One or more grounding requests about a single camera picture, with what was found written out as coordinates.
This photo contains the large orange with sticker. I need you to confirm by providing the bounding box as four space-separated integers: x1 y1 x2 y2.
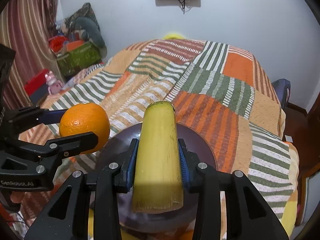
59 102 110 154

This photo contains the sugarcane piece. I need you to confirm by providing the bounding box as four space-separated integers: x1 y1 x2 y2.
132 101 183 214

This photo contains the person left hand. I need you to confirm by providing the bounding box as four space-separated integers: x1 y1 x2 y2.
10 192 25 203

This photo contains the red box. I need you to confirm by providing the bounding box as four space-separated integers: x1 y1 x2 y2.
24 69 49 96

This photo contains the pink toy figure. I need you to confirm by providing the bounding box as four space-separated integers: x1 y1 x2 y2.
45 70 63 95

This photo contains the purple ceramic plate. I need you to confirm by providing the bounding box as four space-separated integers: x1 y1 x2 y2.
96 121 218 234

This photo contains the green storage box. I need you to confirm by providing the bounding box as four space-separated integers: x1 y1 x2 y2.
57 42 101 77

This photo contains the striped brown curtain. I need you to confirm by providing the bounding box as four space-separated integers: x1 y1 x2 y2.
1 0 62 109

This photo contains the striped patchwork bedspread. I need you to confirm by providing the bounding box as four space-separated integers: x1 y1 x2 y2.
18 38 299 240

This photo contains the blue backpack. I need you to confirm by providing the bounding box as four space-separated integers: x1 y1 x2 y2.
272 79 291 109

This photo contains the yellow round object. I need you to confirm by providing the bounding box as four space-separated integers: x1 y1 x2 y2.
163 33 185 40

